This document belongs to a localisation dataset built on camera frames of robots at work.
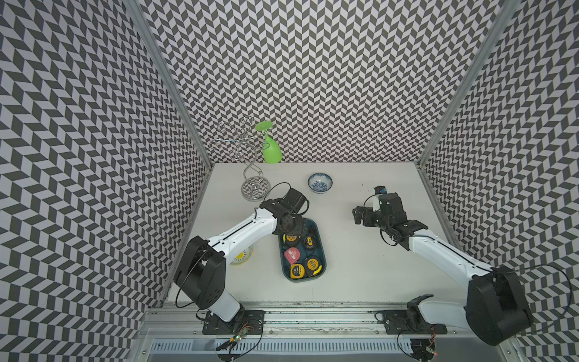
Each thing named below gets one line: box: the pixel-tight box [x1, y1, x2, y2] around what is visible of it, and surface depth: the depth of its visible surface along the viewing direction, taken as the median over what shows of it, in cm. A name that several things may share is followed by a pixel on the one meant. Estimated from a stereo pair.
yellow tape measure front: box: [290, 263, 306, 280], surface depth 82 cm
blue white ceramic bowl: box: [307, 172, 334, 194], surface depth 110 cm
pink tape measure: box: [284, 247, 301, 265], surface depth 88 cm
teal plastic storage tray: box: [278, 217, 327, 283], surface depth 86 cm
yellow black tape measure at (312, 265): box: [304, 255, 323, 277], surface depth 83 cm
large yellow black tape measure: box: [281, 233, 302, 247], surface depth 90 cm
